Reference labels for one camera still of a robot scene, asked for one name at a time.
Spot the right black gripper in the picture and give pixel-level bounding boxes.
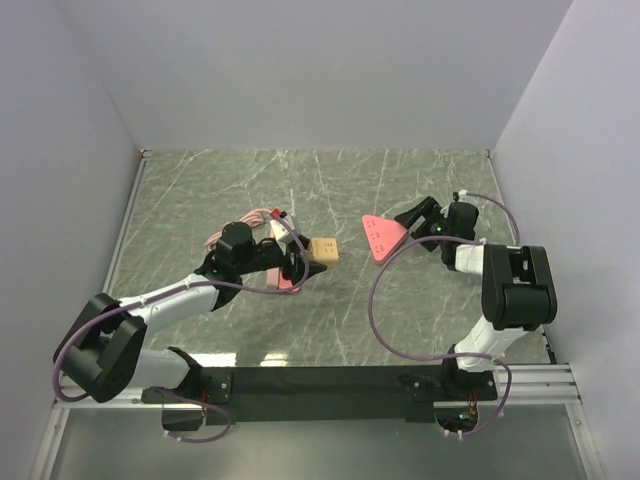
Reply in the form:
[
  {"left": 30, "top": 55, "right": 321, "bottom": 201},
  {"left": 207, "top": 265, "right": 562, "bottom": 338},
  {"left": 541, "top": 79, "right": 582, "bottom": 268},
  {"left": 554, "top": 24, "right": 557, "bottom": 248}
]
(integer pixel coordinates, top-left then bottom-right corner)
[{"left": 393, "top": 196, "right": 451, "bottom": 252}]

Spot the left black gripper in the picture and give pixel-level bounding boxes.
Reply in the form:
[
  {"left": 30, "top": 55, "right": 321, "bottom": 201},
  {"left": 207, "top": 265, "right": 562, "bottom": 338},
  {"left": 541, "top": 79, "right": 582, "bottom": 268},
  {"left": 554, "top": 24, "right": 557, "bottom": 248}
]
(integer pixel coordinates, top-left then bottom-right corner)
[{"left": 237, "top": 234, "right": 326, "bottom": 284}]

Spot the wooden cube block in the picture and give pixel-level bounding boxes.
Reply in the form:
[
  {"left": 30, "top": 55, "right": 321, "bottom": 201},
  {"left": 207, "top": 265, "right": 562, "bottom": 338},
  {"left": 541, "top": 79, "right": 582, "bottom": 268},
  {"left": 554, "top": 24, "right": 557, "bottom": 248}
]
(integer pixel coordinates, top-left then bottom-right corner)
[{"left": 308, "top": 238, "right": 339, "bottom": 269}]

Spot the pink triangular plug adapter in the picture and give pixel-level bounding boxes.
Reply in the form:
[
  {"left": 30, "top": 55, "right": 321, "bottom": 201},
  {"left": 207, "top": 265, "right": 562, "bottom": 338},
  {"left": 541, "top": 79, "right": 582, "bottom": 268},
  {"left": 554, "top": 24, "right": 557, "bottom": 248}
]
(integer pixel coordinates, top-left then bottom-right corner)
[{"left": 277, "top": 273, "right": 299, "bottom": 294}]

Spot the pink long power strip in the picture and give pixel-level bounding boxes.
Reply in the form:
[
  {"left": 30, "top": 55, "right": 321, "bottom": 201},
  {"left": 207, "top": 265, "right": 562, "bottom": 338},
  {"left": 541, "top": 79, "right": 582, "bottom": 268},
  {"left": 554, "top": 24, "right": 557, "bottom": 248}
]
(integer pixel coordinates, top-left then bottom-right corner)
[{"left": 265, "top": 268, "right": 281, "bottom": 290}]

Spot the pink power cord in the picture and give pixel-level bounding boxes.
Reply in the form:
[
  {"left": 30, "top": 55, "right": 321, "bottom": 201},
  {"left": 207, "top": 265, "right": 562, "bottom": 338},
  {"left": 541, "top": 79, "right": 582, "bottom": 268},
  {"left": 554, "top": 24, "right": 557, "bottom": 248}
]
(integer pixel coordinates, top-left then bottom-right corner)
[{"left": 204, "top": 207, "right": 274, "bottom": 251}]

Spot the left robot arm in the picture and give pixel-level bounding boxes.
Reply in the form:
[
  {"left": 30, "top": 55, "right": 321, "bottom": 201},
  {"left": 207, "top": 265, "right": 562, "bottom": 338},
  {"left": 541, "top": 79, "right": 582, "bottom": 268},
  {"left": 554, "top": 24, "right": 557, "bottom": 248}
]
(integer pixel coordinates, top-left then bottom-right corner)
[{"left": 52, "top": 216, "right": 327, "bottom": 403}]

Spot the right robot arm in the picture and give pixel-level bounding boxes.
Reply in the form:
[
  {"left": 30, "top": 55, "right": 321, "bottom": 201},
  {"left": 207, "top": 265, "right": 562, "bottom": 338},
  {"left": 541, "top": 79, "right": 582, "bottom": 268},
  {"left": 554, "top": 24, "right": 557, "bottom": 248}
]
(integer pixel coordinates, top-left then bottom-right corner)
[{"left": 394, "top": 190, "right": 558, "bottom": 399}]

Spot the pink triangular power strip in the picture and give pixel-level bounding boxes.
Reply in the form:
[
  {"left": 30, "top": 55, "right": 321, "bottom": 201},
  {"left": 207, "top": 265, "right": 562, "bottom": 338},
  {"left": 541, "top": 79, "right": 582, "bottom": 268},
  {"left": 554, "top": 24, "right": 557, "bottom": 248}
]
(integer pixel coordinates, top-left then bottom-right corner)
[{"left": 362, "top": 214, "right": 409, "bottom": 265}]

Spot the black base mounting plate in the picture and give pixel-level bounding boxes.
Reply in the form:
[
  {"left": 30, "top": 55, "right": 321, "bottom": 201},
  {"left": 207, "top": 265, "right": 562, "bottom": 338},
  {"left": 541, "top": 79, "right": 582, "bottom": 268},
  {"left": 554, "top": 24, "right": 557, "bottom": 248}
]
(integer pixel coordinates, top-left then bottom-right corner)
[{"left": 142, "top": 365, "right": 501, "bottom": 432}]

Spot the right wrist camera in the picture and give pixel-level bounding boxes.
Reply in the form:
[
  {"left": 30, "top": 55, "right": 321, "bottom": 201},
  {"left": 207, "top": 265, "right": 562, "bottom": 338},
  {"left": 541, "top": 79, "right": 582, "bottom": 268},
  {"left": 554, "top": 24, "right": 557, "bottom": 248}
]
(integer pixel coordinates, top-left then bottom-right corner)
[{"left": 452, "top": 189, "right": 471, "bottom": 202}]

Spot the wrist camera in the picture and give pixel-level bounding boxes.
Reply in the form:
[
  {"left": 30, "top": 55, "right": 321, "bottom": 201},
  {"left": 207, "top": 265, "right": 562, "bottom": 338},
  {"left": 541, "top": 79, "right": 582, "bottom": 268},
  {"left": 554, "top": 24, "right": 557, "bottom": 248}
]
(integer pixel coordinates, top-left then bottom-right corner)
[
  {"left": 452, "top": 189, "right": 471, "bottom": 202},
  {"left": 269, "top": 209, "right": 299, "bottom": 245}
]

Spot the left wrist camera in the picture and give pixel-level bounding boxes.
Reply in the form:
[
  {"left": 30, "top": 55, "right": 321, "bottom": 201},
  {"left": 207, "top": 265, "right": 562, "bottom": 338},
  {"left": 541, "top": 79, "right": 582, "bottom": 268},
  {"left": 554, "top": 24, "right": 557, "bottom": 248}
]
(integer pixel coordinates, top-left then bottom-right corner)
[{"left": 269, "top": 209, "right": 299, "bottom": 245}]

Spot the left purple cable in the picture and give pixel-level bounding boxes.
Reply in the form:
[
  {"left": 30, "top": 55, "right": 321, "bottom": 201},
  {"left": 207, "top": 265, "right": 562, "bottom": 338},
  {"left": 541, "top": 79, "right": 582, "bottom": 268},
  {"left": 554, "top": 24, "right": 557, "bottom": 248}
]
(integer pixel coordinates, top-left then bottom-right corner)
[{"left": 52, "top": 229, "right": 311, "bottom": 444}]

